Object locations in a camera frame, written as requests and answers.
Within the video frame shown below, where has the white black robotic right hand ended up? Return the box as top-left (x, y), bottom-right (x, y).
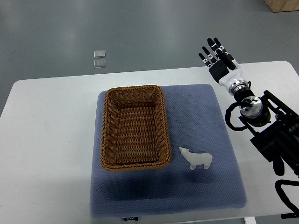
top-left (199, 38), bottom-right (249, 96)

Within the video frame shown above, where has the wooden box corner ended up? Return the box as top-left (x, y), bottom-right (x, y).
top-left (264, 0), bottom-right (299, 13)

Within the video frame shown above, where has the black table control panel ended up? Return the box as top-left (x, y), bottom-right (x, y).
top-left (281, 213), bottom-right (299, 219)

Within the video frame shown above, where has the brown wicker basket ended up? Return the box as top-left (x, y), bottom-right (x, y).
top-left (100, 85), bottom-right (172, 172)

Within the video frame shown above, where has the white bear figurine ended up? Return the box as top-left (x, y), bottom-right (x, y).
top-left (179, 147), bottom-right (213, 170)

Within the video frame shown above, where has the blue-grey fabric mat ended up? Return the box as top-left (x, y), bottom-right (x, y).
top-left (90, 84), bottom-right (247, 218)

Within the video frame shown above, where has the upper metal floor plate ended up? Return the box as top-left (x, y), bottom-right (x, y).
top-left (93, 50), bottom-right (106, 58)

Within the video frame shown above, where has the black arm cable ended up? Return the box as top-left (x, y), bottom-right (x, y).
top-left (274, 179), bottom-right (299, 214)

